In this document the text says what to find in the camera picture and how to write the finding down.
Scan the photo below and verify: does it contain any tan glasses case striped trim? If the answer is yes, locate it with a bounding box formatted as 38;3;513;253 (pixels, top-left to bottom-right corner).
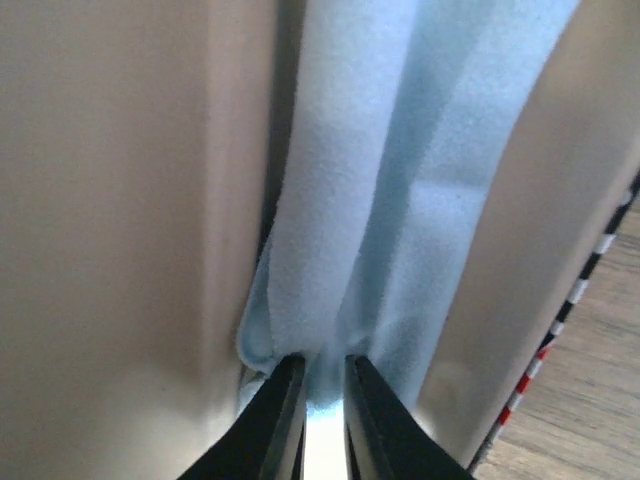
1;1;639;479

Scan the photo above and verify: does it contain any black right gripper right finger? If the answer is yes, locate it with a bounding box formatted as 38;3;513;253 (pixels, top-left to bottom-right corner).
343;355;473;480

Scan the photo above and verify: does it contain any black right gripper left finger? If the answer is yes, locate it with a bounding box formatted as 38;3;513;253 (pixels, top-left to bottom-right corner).
179;355;306;480

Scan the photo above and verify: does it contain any light blue cleaning cloth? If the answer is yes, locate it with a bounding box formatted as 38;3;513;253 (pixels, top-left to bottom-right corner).
236;1;577;412

